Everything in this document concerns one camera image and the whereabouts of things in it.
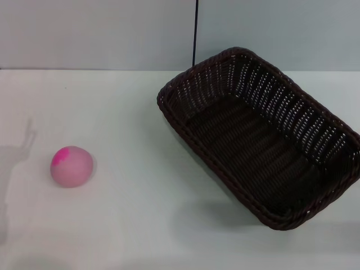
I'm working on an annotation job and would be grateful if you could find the black woven rectangular basket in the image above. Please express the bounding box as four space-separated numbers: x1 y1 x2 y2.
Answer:
156 47 360 231

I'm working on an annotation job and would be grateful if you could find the pink peach toy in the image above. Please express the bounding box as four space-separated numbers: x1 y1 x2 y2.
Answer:
49 145 95 188

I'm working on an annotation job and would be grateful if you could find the black vertical wall strip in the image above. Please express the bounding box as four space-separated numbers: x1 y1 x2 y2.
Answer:
192 0 199 67

